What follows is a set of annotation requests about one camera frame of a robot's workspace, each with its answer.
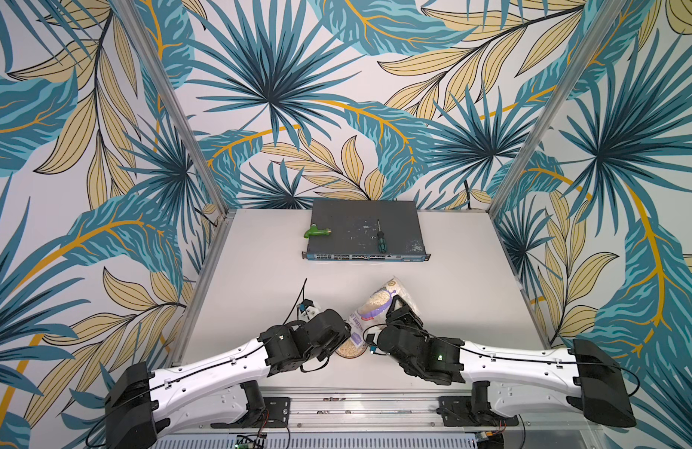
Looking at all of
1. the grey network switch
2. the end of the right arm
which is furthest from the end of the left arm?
the grey network switch

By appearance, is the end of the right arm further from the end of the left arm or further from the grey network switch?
the grey network switch

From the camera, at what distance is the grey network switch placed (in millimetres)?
1050
